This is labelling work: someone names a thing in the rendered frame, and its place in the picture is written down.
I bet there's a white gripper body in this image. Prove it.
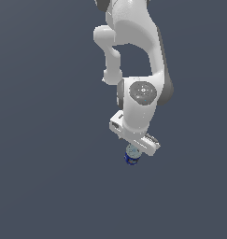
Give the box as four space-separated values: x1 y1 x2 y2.
108 111 162 157

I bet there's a blue can with silver lid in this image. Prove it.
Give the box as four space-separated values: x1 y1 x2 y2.
123 143 142 166

